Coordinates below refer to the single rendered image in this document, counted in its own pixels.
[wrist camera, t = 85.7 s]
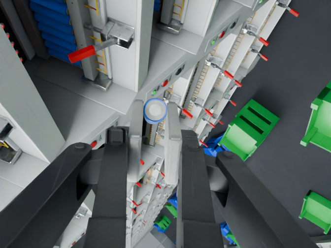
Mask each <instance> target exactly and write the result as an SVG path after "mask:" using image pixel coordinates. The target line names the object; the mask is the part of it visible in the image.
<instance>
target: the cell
mask: <svg viewBox="0 0 331 248"><path fill-rule="evenodd" d="M166 112H167V106H166V104H165V103H164V102H163V101H162V100H160V99H158V98H152V99H150V100H148V101H147V102H146V103H145V104H144V106H143V114H144V118H145V120H146V121H147V122H148V123H150V124H158V123H159V122H160V121H162V120H163V119H164V118H165V117H166Z"/></svg>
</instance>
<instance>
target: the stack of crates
mask: <svg viewBox="0 0 331 248"><path fill-rule="evenodd" d="M311 108H312V109H313V110H312V113H311V116H310V120H309V123H308V126H307V130H306V133H305V136H304V137H303V138H302V140H301V142H300V144H302V145H304V146H306V145H307V144H308V143H309V142H310V143H312V144H314V145H316V146H318V147H320V148H322V149H324V150H326V151H328V152H330V153H331V80H330V81H329V83H328V84H327V85H326V86H325V87H324V89H323V90H322V91H321V92H320V93H319V95H318V96H317V97H316V98H315V100H314V101H313V102H312V104H311Z"/></svg>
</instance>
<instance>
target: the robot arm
mask: <svg viewBox="0 0 331 248"><path fill-rule="evenodd" d="M143 106H144V101H142V100H141V99H136V100H135V101H134V103H133V109H132V116H131V122H130V126H115V127H109V128H107V129H106V130H105V146H104V147H103V148H101V149H96V150H92V146H91V145H90V144H87V143H82V142H77V143H74V144H71V145H69V146H68V147H67V148H66V149H65V150H64V151H63V152H62V153H61V154H60V155H59V156H58V157H56V158H55V159H54V160H53V161H52V162H51V163H50V164H49V165H48V166H47V167H46V168H45V169H44V170H43V171H42V172H41V173H40V174H39V175H38V176H37V177H36V178H35V179H34V180H33V181H32V182H31V183H29V184H28V185H27V186H26V187H25V188H24V189H23V190H22V191H21V192H20V193H19V194H18V195H17V196H16V197H15V198H14V199H13V200H12V201H11V202H10V203H9V204H8V205H7V206H6V207H5V208H4V209H3V210H1V211H0V248H53V247H54V245H55V244H56V242H57V241H58V239H59V238H60V236H61V235H62V233H63V232H64V230H65V229H66V227H67V226H68V224H69V223H70V221H71V220H72V218H73V217H74V215H75V214H76V212H77V211H78V209H79V207H80V206H81V204H82V203H83V201H84V200H85V198H86V197H87V195H88V194H89V192H90V191H91V189H92V184H98V185H97V190H96V195H95V200H94V206H93V211H92V216H91V217H89V219H88V224H87V229H86V234H85V239H84V244H83V248H126V207H127V181H128V182H134V183H137V181H139V171H140V155H141V140H142V124H143ZM164 141H165V183H166V184H170V185H175V184H176V183H178V185H177V194H176V196H177V228H176V248H224V243H223V238H222V232H221V227H220V224H219V223H216V222H215V216H214V210H213V203H212V198H213V200H214V201H215V203H216V205H217V207H218V209H219V210H220V212H221V214H222V216H223V218H224V219H225V221H226V223H227V225H228V227H229V228H230V230H231V232H232V234H233V236H234V237H235V239H236V241H237V243H238V245H239V246H240V248H319V247H318V246H317V244H316V243H315V242H314V241H313V240H312V239H311V238H310V236H309V235H308V234H307V233H306V232H305V231H304V230H303V228H302V227H301V226H300V225H299V224H298V223H297V222H296V220H295V219H294V218H293V217H292V216H291V215H290V214H289V212H288V211H287V210H286V209H285V208H284V207H283V206H282V204H281V203H280V202H279V201H278V200H277V199H276V198H275V197H274V195H273V194H272V193H271V192H270V191H269V190H268V189H267V187H266V186H265V185H264V184H263V183H262V182H261V181H260V179H259V178H258V177H257V176H256V175H255V174H254V173H253V171H252V170H251V169H250V168H249V167H248V166H247V165H246V163H245V162H244V161H243V160H242V159H241V158H240V157H239V156H238V155H237V154H235V153H233V152H231V151H219V152H217V154H216V157H215V156H211V155H207V154H205V153H204V149H203V147H201V146H200V145H199V141H198V138H197V134H196V133H195V132H194V131H193V130H185V129H181V128H180V121H179V115H178V108H177V104H176V102H168V103H167V112H166V119H165V135H164Z"/></svg>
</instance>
